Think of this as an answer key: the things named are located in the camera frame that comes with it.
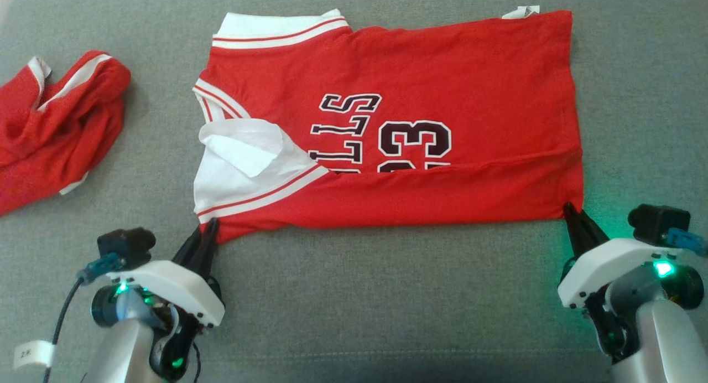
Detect red shorts with white stripe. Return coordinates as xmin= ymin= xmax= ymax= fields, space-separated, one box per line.
xmin=0 ymin=50 xmax=132 ymax=216

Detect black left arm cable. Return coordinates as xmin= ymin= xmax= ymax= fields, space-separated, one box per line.
xmin=43 ymin=253 xmax=125 ymax=383

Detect red basketball jersey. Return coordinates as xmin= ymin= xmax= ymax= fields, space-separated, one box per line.
xmin=192 ymin=7 xmax=585 ymax=244

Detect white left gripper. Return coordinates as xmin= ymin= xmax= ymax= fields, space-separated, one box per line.
xmin=105 ymin=218 xmax=226 ymax=329

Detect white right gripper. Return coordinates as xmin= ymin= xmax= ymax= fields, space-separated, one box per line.
xmin=557 ymin=202 xmax=684 ymax=309

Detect blue right camera cable plug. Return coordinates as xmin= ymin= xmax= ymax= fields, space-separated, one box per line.
xmin=664 ymin=228 xmax=708 ymax=257

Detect white paper cable label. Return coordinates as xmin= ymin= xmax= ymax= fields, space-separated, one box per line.
xmin=13 ymin=341 xmax=56 ymax=370

